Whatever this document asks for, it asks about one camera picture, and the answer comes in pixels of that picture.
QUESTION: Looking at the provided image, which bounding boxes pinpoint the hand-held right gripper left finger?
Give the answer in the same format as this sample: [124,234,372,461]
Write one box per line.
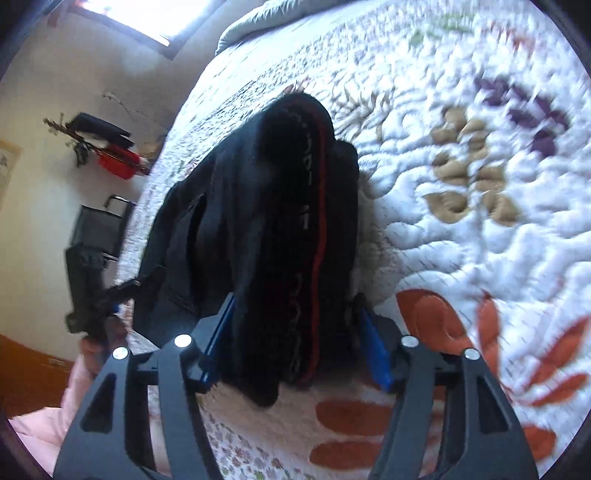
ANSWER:
[53,294,237,480]

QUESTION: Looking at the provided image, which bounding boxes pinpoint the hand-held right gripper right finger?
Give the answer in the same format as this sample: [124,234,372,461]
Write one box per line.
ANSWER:
[355,295,541,480]

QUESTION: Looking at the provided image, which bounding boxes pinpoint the black pants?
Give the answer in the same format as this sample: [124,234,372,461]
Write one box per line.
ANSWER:
[134,92,362,408]

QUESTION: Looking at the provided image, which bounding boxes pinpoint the person's left hand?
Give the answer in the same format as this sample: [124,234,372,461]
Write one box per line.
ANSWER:
[82,318,134,374]

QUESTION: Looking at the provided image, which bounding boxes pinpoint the black mesh office chair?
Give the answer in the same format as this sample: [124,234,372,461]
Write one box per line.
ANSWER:
[69,194,137,259]

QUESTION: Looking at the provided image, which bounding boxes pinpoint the wooden cabinet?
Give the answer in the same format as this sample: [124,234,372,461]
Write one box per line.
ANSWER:
[0,332,77,418]

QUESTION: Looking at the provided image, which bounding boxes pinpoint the red bag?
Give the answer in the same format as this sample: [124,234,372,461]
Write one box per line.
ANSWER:
[97,147,141,180]

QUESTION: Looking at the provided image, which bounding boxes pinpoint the floral quilted bedspread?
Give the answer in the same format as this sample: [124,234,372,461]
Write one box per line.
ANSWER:
[115,0,591,480]

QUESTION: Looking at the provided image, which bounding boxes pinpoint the wooden coat rack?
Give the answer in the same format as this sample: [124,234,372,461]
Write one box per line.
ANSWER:
[42,117,152,176]

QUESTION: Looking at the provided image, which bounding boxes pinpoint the black hanging garment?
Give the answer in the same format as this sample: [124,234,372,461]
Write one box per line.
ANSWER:
[67,112,134,138]

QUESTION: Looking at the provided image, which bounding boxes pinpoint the dried branch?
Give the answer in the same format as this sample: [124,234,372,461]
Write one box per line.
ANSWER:
[102,91,155,121]

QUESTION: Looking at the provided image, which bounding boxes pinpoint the window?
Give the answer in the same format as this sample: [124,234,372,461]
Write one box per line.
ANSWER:
[76,0,219,48]

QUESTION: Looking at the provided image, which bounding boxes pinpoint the grey pillow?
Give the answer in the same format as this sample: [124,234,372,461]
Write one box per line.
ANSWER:
[215,0,289,57]

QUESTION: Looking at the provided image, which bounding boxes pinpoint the framed wall picture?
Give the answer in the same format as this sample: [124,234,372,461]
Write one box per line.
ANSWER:
[0,138,23,210]

